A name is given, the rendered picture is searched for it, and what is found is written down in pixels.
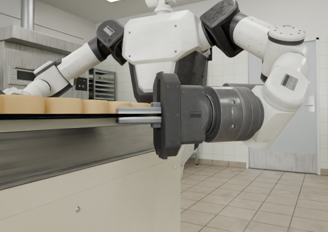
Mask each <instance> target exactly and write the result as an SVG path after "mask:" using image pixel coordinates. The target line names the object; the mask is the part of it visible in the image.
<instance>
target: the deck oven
mask: <svg viewBox="0 0 328 232"><path fill-rule="evenodd" d="M81 46H83V45H81V44H78V43H74V42H70V41H66V40H63V39H60V38H56V37H53V36H49V35H46V34H43V33H39V32H36V31H32V30H29V29H25V28H22V27H18V26H15V25H11V26H7V27H3V28H0V90H2V91H4V90H6V89H7V88H12V87H15V88H17V89H22V90H23V89H25V88H26V87H27V86H28V85H29V84H30V83H31V82H33V81H34V79H35V78H36V75H35V74H34V71H35V70H36V69H38V68H39V67H40V66H42V65H43V64H45V63H47V62H48V61H52V62H54V61H55V60H57V59H59V58H61V59H63V58H65V57H66V56H68V55H70V54H71V53H73V52H74V51H76V50H77V49H79V48H80V47H81ZM88 95H89V71H87V72H85V73H83V74H82V75H80V77H78V78H77V82H76V84H75V85H74V86H73V87H72V89H71V90H70V92H68V93H67V94H66V95H64V96H62V98H80V99H81V100H88Z"/></svg>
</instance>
